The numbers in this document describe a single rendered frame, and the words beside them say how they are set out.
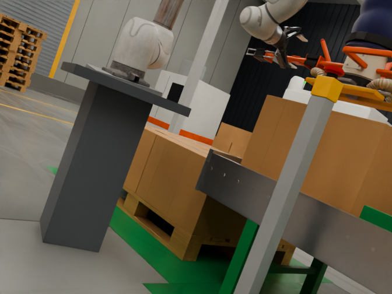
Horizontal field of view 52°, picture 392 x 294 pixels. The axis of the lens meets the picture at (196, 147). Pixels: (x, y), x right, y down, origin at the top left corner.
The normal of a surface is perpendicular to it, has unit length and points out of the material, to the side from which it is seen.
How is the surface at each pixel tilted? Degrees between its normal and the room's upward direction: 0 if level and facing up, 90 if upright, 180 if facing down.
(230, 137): 90
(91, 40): 90
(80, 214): 90
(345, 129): 90
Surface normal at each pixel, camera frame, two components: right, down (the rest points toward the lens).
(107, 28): 0.66, 0.29
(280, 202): -0.71, -0.22
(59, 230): 0.39, 0.21
